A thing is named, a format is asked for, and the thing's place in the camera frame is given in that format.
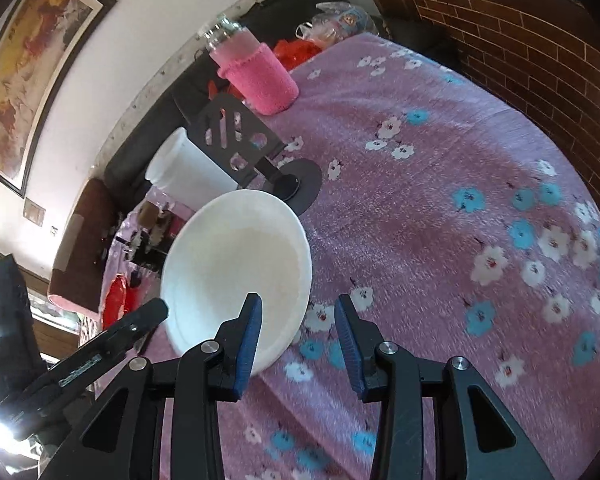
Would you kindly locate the small wall plaque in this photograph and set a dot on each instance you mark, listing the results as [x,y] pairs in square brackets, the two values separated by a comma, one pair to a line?
[33,211]

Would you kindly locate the red scalloped glass plate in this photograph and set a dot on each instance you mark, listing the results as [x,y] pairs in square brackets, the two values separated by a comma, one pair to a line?
[115,300]

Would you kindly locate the brick pattern wooden cabinet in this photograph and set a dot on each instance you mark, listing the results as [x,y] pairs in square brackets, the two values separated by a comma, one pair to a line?
[520,50]

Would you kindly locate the bottle with pink sleeve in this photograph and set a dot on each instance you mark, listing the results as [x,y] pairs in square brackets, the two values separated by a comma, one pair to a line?
[255,70]

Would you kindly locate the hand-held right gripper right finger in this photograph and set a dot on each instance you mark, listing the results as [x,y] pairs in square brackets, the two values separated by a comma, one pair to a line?
[350,350]

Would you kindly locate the white plastic cup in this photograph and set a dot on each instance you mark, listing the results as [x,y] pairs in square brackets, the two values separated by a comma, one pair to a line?
[190,175]

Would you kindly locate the large white bowl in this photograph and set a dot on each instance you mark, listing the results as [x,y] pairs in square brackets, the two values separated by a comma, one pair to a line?
[230,260]

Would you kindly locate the orange red plastic bag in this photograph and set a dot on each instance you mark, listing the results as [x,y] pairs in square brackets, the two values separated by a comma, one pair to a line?
[297,52]

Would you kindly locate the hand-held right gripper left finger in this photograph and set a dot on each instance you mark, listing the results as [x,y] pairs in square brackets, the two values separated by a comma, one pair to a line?
[247,345]

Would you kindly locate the purple floral tablecloth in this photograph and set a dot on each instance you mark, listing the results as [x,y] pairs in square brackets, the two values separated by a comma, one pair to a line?
[430,160]

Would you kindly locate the black sofa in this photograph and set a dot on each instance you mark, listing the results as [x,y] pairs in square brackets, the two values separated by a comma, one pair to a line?
[150,130]

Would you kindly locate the framed painting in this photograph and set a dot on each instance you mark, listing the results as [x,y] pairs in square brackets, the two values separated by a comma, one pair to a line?
[35,60]

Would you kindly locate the black phone stand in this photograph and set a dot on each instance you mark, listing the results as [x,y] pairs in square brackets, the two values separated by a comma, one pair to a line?
[220,125]

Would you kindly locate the clear plastic bag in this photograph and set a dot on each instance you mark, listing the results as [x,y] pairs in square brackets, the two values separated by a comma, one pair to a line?
[340,22]

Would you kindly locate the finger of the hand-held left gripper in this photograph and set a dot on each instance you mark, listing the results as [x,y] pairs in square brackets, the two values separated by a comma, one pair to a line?
[110,345]

